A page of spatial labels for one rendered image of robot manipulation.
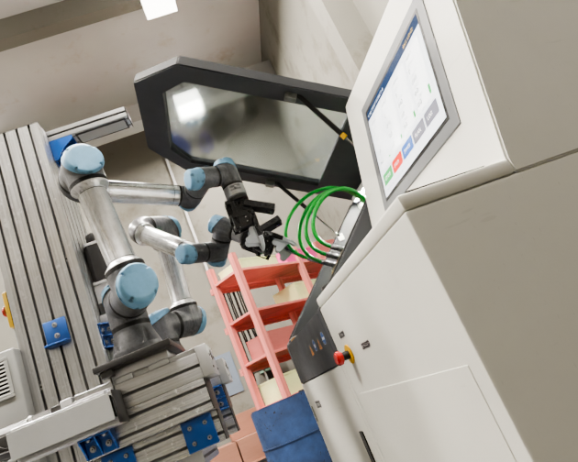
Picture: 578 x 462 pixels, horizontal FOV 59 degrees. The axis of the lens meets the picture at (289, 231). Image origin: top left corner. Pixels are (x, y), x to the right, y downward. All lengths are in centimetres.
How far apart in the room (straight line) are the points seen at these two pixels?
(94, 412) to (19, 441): 19
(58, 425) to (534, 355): 113
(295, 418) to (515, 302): 289
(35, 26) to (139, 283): 700
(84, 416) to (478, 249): 105
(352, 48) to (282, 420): 341
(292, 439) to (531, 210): 292
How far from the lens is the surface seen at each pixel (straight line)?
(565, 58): 117
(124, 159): 1084
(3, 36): 837
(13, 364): 186
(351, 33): 534
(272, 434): 370
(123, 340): 160
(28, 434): 154
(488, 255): 87
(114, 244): 156
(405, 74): 132
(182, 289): 222
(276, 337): 597
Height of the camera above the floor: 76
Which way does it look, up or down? 17 degrees up
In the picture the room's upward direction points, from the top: 23 degrees counter-clockwise
